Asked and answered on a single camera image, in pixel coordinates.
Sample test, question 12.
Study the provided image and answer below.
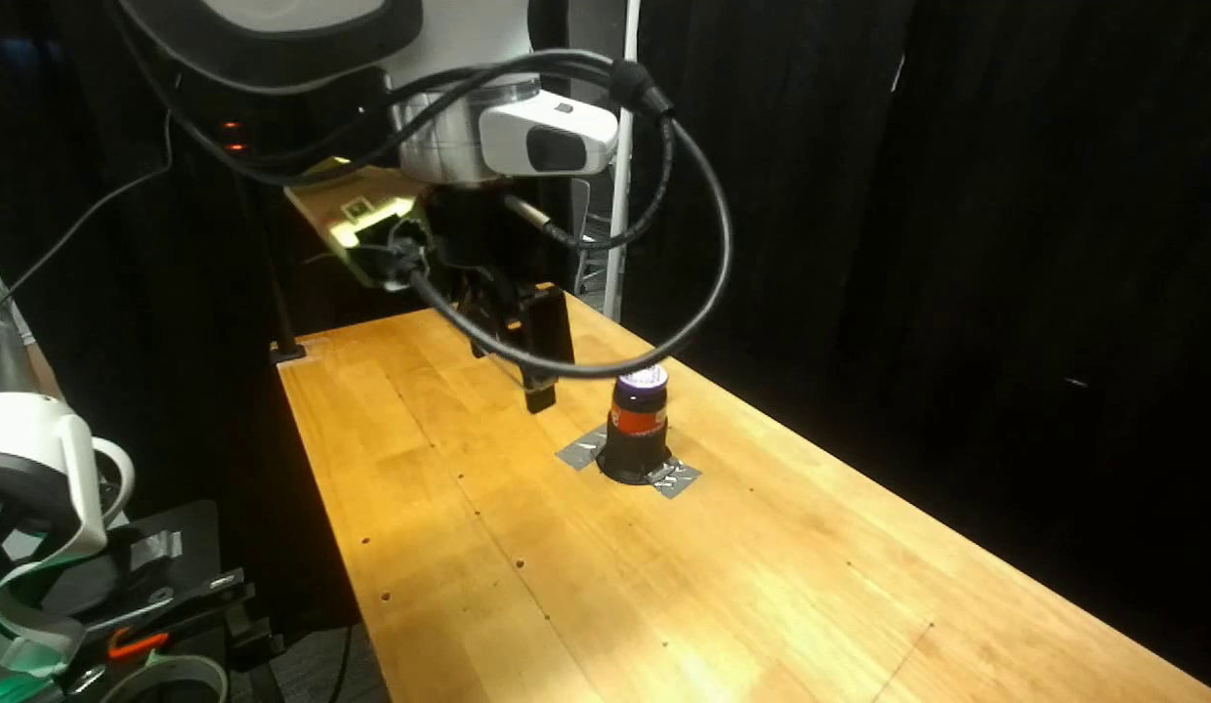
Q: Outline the black cylindrical spool with label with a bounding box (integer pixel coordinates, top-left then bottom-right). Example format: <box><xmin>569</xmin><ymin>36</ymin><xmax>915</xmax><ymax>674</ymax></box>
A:
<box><xmin>595</xmin><ymin>360</ymin><xmax>677</xmax><ymax>489</ymax></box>

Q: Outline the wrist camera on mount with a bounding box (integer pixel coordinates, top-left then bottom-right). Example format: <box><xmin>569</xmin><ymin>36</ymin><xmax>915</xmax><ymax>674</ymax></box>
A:
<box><xmin>325</xmin><ymin>191</ymin><xmax>438</xmax><ymax>290</ymax></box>

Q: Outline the black equipment base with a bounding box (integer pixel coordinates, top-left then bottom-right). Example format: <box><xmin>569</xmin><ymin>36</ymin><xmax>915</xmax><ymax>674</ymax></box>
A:
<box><xmin>49</xmin><ymin>498</ymin><xmax>286</xmax><ymax>703</ymax></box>

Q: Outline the large grey duct tape piece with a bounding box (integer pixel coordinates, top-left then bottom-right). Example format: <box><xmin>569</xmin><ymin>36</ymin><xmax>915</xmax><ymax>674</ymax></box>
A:
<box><xmin>645</xmin><ymin>454</ymin><xmax>704</xmax><ymax>503</ymax></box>

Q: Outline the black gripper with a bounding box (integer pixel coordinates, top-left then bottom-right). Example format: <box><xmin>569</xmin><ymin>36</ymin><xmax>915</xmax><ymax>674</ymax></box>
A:
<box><xmin>424</xmin><ymin>187</ymin><xmax>576</xmax><ymax>417</ymax></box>

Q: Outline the thin black cable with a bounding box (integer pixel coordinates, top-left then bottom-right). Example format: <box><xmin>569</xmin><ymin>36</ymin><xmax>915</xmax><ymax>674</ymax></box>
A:
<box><xmin>0</xmin><ymin>113</ymin><xmax>184</xmax><ymax>325</ymax></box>

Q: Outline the orange handled tool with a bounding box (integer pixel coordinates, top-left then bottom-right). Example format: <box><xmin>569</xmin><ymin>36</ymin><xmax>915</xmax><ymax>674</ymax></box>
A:
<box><xmin>102</xmin><ymin>627</ymin><xmax>174</xmax><ymax>663</ymax></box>

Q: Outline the white rounded machine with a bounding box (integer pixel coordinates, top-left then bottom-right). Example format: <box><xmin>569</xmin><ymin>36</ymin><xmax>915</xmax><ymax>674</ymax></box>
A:
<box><xmin>0</xmin><ymin>389</ymin><xmax>140</xmax><ymax>568</ymax></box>

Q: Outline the black curtain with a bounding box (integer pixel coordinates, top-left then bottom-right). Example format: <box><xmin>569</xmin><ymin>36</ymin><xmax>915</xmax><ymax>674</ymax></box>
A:
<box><xmin>625</xmin><ymin>0</ymin><xmax>1211</xmax><ymax>658</ymax></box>

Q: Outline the small grey duct tape piece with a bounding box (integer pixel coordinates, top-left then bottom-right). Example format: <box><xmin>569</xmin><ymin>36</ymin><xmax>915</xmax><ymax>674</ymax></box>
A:
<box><xmin>554</xmin><ymin>426</ymin><xmax>611</xmax><ymax>473</ymax></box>

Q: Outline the white vertical metal pole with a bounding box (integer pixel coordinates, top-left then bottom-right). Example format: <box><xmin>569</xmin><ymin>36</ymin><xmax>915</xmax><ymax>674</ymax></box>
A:
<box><xmin>597</xmin><ymin>0</ymin><xmax>645</xmax><ymax>325</ymax></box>

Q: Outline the thick black looping cable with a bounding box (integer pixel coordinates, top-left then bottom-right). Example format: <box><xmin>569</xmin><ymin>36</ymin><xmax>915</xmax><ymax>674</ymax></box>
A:
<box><xmin>378</xmin><ymin>49</ymin><xmax>738</xmax><ymax>383</ymax></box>

